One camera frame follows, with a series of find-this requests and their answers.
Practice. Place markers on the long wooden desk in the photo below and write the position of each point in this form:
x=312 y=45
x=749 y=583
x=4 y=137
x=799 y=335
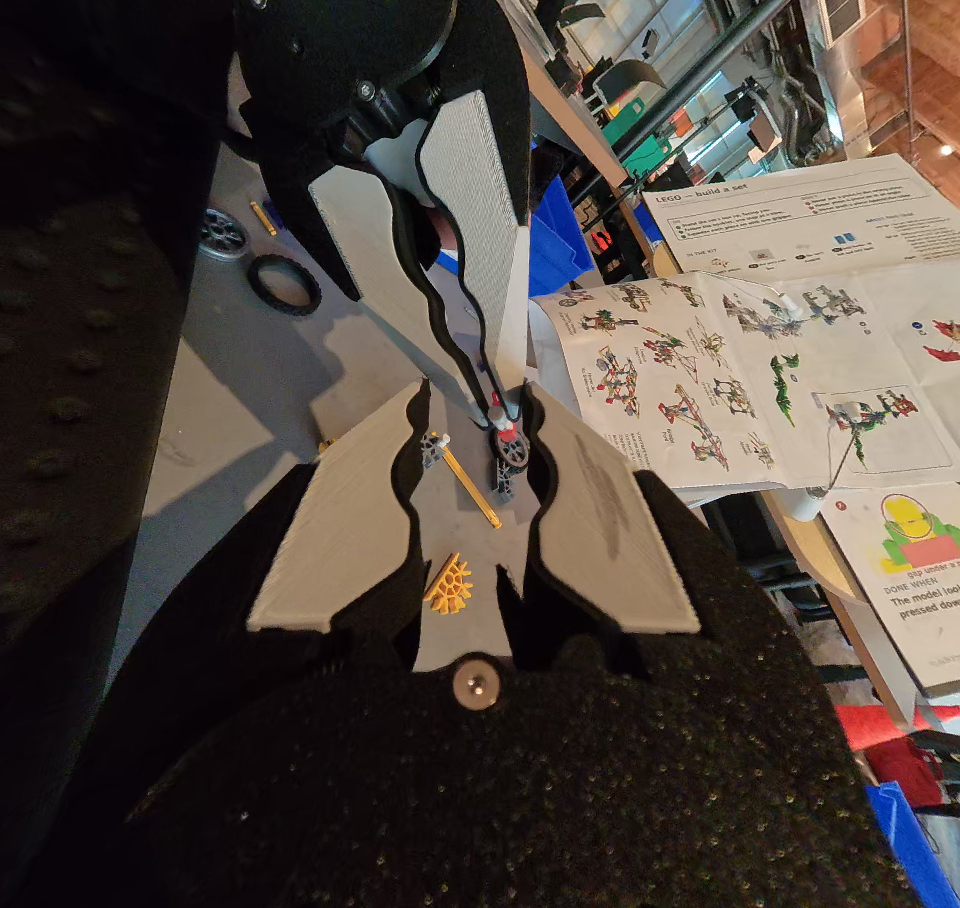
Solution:
x=570 y=121

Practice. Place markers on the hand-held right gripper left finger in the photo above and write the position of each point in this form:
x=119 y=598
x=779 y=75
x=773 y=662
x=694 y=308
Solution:
x=337 y=541

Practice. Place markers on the red plastic connector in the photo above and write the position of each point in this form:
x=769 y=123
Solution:
x=510 y=430

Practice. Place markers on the black metal pole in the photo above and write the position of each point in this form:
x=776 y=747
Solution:
x=720 y=46

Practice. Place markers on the yellow half-round connector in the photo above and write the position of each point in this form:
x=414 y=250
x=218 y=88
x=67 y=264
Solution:
x=448 y=586

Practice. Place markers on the blue bin with square tag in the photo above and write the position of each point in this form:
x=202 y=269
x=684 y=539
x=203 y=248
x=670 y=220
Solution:
x=555 y=248

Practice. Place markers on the silver wheel hub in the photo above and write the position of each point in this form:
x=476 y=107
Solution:
x=221 y=232

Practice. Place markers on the toy wheel with black tyre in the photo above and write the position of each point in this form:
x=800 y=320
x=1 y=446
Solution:
x=510 y=452

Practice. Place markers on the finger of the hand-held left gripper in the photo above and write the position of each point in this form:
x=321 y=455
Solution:
x=367 y=248
x=480 y=196

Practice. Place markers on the long yellow rod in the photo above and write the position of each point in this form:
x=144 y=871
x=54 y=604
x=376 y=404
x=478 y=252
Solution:
x=472 y=488

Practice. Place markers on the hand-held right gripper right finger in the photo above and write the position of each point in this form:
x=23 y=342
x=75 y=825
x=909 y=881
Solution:
x=607 y=541

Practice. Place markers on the black rubber tyre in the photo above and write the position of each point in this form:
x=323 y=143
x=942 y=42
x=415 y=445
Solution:
x=253 y=283

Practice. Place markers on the white printed paper sheet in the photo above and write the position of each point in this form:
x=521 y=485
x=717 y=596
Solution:
x=922 y=586

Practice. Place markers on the short yellow rod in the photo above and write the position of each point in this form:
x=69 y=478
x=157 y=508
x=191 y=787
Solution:
x=262 y=218

